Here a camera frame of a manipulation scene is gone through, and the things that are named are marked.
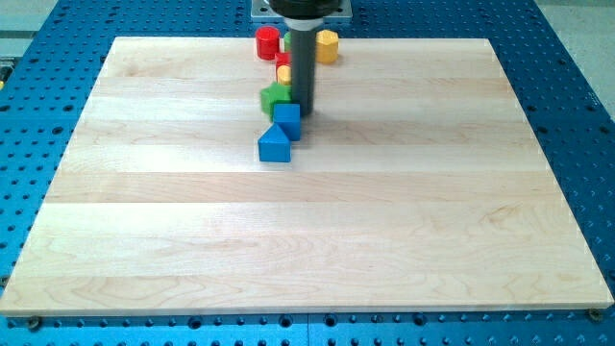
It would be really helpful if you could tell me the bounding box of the black robot arm end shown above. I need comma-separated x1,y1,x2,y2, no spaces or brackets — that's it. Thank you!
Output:
269,0,340,32

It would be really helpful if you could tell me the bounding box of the blue triangle block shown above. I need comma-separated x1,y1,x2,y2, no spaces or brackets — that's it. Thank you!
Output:
258,124,291,162

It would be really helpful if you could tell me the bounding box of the green star block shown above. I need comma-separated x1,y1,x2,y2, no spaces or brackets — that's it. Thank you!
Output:
259,82,292,118

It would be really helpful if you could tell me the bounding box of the blue cube block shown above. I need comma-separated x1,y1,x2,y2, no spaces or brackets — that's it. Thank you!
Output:
273,104,302,141

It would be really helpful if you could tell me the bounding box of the yellow cylinder block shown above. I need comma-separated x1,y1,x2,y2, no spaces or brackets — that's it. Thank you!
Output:
276,64,292,86

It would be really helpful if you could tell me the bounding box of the light wooden board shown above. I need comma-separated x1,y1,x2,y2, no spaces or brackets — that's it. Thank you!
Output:
1,37,613,316

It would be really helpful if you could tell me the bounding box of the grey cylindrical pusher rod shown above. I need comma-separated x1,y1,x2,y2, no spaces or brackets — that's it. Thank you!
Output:
290,29,316,117

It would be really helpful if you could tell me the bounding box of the yellow hexagon block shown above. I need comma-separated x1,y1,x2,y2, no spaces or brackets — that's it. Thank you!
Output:
316,30,339,63

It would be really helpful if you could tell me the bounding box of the green block behind rod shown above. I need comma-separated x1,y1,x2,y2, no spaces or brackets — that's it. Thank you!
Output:
283,31,292,53

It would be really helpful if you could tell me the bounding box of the red cylinder block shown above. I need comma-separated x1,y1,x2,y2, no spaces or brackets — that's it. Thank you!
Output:
255,26,280,61

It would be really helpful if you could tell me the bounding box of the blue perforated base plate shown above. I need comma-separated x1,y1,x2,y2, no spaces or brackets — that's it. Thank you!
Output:
1,1,614,345

